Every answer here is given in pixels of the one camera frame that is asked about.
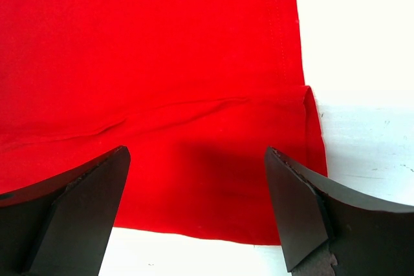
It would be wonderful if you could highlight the red t-shirt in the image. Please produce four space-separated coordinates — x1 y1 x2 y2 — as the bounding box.
1 0 327 245

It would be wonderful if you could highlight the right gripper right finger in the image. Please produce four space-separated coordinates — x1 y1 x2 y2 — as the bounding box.
265 148 413 275

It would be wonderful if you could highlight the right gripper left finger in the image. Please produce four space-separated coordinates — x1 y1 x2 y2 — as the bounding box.
1 146 131 276

